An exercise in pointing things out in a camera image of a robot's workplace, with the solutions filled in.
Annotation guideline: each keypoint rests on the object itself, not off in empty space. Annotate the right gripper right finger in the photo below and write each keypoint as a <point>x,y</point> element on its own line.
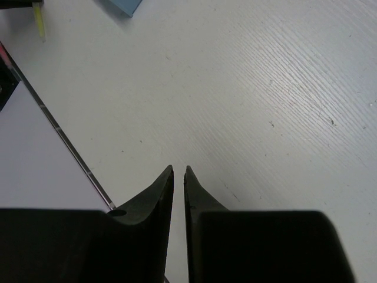
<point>259,246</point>

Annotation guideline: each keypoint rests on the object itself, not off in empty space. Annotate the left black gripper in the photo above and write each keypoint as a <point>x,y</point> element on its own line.
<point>11,4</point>

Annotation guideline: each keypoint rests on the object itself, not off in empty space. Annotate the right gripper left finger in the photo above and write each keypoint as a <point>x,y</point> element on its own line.
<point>126,244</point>

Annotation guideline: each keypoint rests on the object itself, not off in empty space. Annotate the yellow pink highlighter pen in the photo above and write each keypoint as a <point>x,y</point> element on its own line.
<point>37,8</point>

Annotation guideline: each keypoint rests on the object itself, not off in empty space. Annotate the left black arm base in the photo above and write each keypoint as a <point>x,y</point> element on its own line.
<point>9,78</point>

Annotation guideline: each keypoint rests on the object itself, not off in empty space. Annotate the light blue container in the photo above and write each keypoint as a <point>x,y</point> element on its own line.
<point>126,8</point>

